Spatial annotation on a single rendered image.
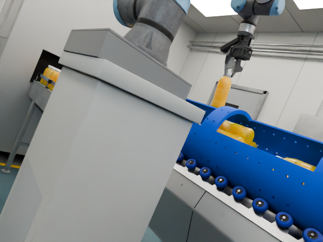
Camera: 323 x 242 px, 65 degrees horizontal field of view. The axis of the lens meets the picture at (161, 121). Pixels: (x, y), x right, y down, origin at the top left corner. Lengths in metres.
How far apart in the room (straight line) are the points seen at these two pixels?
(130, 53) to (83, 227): 0.41
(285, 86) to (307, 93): 0.40
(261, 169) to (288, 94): 4.05
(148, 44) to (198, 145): 0.44
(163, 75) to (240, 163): 0.39
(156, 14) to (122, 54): 0.19
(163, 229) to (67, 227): 0.54
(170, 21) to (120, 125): 0.31
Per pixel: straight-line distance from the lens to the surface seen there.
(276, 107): 4.81
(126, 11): 0.83
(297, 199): 0.78
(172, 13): 0.72
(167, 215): 1.05
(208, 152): 0.93
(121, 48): 0.57
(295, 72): 4.95
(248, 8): 1.26
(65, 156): 0.56
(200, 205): 0.92
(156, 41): 0.69
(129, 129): 0.58
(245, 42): 1.33
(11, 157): 2.76
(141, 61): 0.59
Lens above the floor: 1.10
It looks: 2 degrees down
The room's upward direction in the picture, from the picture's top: 24 degrees clockwise
